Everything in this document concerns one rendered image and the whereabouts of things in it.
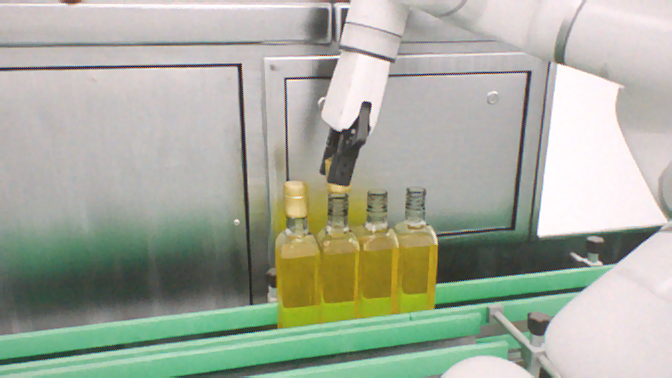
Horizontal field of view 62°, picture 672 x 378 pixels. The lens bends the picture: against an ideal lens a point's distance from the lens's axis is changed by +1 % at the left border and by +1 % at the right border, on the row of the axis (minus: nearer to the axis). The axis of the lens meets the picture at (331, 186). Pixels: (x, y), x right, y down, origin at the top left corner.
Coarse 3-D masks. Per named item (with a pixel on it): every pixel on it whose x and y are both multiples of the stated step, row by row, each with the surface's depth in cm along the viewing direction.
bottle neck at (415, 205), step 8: (408, 192) 78; (416, 192) 78; (424, 192) 78; (408, 200) 79; (416, 200) 78; (424, 200) 79; (408, 208) 79; (416, 208) 78; (424, 208) 79; (408, 216) 79; (416, 216) 79; (424, 216) 79
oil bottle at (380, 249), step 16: (368, 240) 77; (384, 240) 78; (368, 256) 77; (384, 256) 78; (368, 272) 78; (384, 272) 79; (368, 288) 79; (384, 288) 80; (368, 304) 80; (384, 304) 80
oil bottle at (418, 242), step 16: (400, 224) 81; (416, 224) 79; (400, 240) 79; (416, 240) 78; (432, 240) 79; (400, 256) 79; (416, 256) 79; (432, 256) 80; (400, 272) 80; (416, 272) 80; (432, 272) 80; (400, 288) 81; (416, 288) 81; (432, 288) 81; (400, 304) 81; (416, 304) 81; (432, 304) 82
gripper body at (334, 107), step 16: (352, 48) 69; (352, 64) 69; (368, 64) 68; (384, 64) 69; (336, 80) 73; (352, 80) 68; (368, 80) 68; (384, 80) 69; (336, 96) 72; (352, 96) 68; (368, 96) 69; (336, 112) 71; (352, 112) 68; (368, 112) 70; (336, 128) 70; (352, 128) 72; (368, 128) 72
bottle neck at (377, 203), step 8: (368, 192) 78; (376, 192) 79; (384, 192) 78; (368, 200) 78; (376, 200) 77; (384, 200) 77; (368, 208) 78; (376, 208) 77; (384, 208) 78; (368, 216) 78; (376, 216) 78; (384, 216) 78; (368, 224) 79; (376, 224) 78; (384, 224) 78
